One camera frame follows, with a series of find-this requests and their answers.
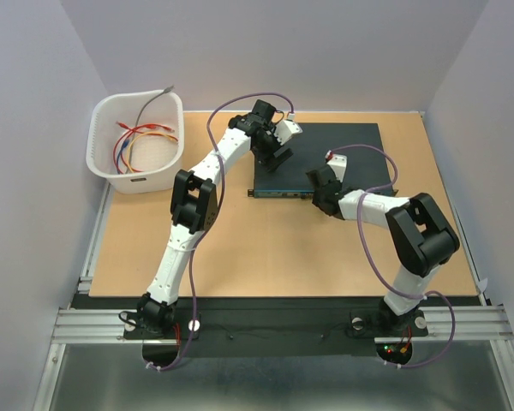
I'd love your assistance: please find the yellow patch cable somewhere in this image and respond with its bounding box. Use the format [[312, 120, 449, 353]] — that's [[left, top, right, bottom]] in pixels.
[[126, 130, 179, 172]]

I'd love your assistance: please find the red patch cable looped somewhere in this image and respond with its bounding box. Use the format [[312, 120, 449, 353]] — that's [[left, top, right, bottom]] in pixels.
[[111, 119, 153, 175]]

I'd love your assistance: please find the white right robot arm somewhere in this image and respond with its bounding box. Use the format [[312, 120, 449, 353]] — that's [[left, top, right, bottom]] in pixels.
[[307, 164, 460, 334]]

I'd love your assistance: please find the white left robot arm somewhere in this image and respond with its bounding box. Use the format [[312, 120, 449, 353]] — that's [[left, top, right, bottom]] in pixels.
[[136, 99, 302, 337]]

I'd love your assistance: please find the white plastic basket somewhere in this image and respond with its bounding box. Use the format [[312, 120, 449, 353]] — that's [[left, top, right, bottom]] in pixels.
[[86, 90, 184, 194]]

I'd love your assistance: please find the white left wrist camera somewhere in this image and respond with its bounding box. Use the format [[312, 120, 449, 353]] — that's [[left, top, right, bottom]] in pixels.
[[274, 112, 302, 146]]

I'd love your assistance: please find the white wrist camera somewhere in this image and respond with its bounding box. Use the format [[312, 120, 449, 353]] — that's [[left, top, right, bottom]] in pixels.
[[326, 150, 348, 182], [274, 112, 302, 146]]

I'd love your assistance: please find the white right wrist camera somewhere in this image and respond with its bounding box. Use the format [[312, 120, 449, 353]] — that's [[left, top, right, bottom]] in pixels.
[[326, 150, 348, 182]]

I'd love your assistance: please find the dark blue network switch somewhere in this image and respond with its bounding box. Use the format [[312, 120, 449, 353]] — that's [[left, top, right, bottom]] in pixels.
[[248, 122, 391, 199]]

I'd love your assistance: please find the grey cable in basket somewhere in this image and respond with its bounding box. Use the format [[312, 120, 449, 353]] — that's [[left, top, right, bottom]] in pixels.
[[134, 85, 176, 128]]

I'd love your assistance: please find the red cable in basket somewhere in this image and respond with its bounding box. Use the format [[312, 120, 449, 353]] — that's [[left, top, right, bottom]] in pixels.
[[128, 122, 175, 134]]

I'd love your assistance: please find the blue cable in basket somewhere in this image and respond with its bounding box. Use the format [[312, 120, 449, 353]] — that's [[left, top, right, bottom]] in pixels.
[[117, 136, 132, 176]]

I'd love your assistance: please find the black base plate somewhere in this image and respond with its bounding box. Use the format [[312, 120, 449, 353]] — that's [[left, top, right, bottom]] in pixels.
[[68, 295, 484, 361]]

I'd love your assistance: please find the aluminium frame rail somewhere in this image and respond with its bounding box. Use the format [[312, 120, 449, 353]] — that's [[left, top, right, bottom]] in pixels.
[[51, 306, 514, 344]]

